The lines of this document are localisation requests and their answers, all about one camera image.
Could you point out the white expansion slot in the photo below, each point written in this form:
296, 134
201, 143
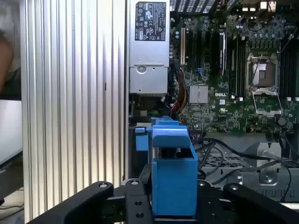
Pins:
182, 46

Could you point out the green motherboard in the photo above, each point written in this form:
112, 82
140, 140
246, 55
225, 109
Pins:
210, 112

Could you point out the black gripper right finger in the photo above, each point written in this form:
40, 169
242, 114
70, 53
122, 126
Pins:
210, 205

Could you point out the black RAM slot bank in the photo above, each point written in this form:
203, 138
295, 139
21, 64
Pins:
289, 74
236, 70

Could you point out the silver power supply unit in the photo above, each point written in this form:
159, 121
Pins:
149, 77

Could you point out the metal socket cover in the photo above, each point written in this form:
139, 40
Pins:
257, 99

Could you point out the silver chipset heatsink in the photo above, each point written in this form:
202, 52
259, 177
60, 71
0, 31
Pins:
198, 94

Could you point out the hard disk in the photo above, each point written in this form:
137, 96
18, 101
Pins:
174, 186

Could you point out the CPU socket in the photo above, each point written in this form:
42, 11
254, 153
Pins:
265, 72

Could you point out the thin metal locking lever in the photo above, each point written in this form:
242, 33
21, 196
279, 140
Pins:
287, 42
256, 70

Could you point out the computer monitor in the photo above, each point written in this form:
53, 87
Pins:
9, 130

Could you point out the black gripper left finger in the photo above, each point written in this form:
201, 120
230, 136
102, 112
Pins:
137, 203

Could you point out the black open PC case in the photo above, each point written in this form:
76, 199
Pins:
126, 70

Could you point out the metal disk bay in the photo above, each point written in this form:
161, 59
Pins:
268, 177

